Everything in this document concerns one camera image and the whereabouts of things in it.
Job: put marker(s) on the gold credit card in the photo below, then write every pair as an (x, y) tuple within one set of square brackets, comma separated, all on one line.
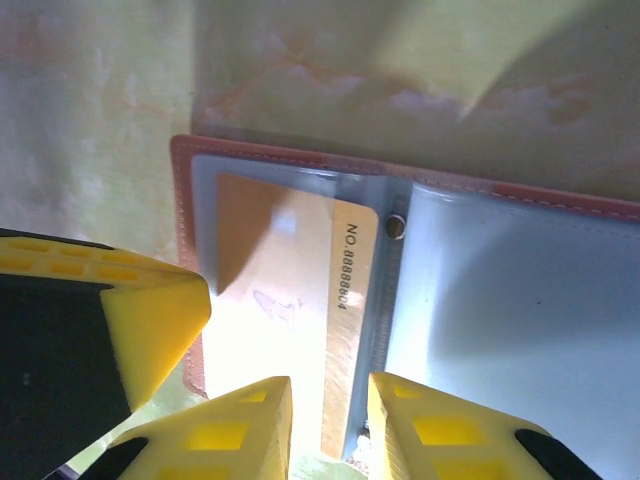
[(350, 300)]

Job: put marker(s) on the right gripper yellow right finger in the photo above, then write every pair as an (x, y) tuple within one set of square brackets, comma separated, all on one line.
[(450, 440)]

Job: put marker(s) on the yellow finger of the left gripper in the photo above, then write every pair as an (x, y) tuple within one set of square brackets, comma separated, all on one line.
[(150, 325)]

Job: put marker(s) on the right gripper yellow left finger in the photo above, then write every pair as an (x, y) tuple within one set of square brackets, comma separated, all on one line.
[(225, 440)]

